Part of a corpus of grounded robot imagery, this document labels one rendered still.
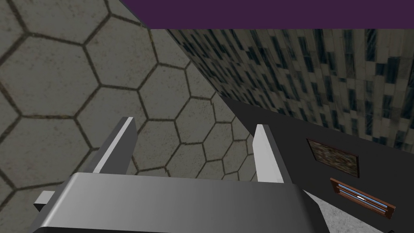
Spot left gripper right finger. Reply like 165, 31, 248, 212
252, 124, 292, 184

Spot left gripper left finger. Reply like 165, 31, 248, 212
92, 116, 138, 175

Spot brown framed window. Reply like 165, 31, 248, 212
330, 178, 397, 220

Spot dark framed wall picture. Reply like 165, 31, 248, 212
306, 138, 360, 178

